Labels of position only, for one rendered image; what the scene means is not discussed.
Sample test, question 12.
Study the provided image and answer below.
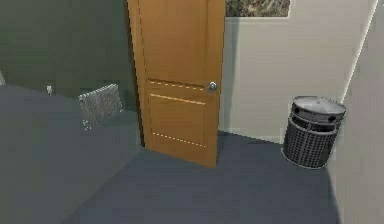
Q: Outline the brown wooden room door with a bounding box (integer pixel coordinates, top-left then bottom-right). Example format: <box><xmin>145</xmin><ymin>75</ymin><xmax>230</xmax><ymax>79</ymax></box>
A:
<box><xmin>126</xmin><ymin>0</ymin><xmax>227</xmax><ymax>169</ymax></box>

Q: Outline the framed wall picture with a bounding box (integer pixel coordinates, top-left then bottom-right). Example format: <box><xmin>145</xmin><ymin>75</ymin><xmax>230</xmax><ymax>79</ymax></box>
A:
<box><xmin>225</xmin><ymin>0</ymin><xmax>291</xmax><ymax>18</ymax></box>

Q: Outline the grey mesh waste bin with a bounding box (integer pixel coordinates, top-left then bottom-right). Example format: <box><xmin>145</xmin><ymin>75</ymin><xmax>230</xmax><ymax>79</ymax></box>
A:
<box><xmin>281</xmin><ymin>95</ymin><xmax>347</xmax><ymax>170</ymax></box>

